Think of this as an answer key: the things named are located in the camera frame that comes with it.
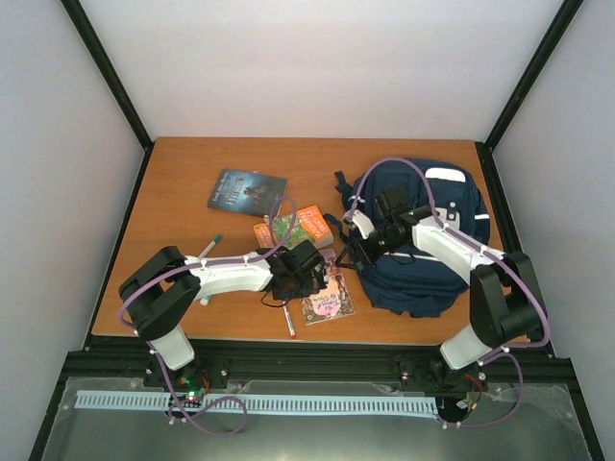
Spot right black frame post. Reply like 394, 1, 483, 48
482, 0, 585, 150

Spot light blue slotted cable duct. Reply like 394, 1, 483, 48
74, 390, 437, 418

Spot orange green thick paperback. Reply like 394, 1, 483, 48
253, 206, 333, 250

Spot dark blue fantasy book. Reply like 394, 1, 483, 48
208, 168, 287, 217

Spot black frame post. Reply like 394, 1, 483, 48
60, 0, 155, 148
482, 0, 585, 150

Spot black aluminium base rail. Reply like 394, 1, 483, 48
61, 335, 576, 400

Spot teal capped white marker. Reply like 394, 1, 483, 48
197, 233, 223, 259

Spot red marker pen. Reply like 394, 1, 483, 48
283, 306, 297, 340

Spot pink illustrated paperback book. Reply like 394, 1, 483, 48
301, 248, 356, 325

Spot left black frame post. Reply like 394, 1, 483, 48
60, 0, 155, 148

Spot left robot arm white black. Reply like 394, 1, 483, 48
118, 241, 328, 387

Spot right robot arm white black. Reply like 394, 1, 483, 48
337, 187, 551, 389

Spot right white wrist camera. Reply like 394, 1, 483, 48
343, 209, 375, 239

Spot navy blue student backpack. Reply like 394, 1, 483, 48
326, 158, 491, 318

